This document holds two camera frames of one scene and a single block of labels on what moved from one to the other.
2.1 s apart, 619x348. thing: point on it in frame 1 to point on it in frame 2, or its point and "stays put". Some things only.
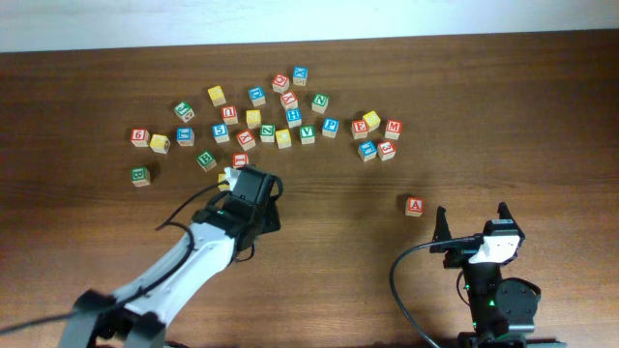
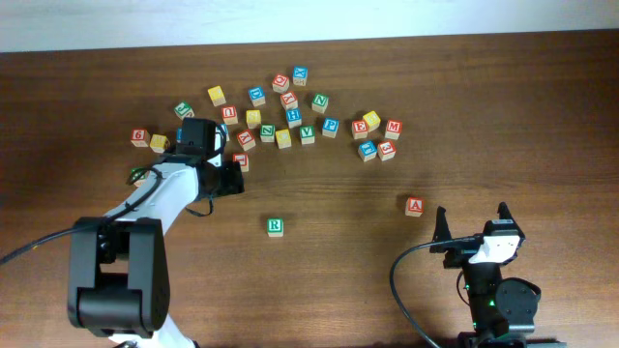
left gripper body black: (270, 213) to (228, 179)
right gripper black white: (442, 231) stays put
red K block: (289, 101) stays put
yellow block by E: (372, 120) stays put
